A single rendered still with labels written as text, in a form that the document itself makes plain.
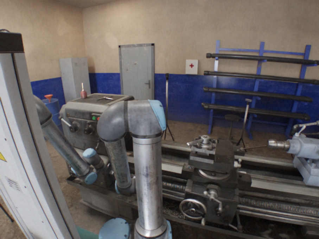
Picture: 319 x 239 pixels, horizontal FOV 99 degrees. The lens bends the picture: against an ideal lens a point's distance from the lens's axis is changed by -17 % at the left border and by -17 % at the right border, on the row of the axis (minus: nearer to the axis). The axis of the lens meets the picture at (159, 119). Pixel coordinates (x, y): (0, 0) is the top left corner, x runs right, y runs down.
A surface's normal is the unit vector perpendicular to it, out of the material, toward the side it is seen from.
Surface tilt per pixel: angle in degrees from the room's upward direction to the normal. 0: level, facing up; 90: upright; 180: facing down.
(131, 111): 55
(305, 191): 36
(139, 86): 90
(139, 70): 90
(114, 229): 5
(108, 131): 99
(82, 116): 90
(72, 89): 90
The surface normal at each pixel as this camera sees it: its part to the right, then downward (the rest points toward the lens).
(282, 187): -0.19, -0.56
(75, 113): -0.33, 0.33
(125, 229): -0.09, -0.93
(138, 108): 0.09, -0.41
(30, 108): 0.96, 0.10
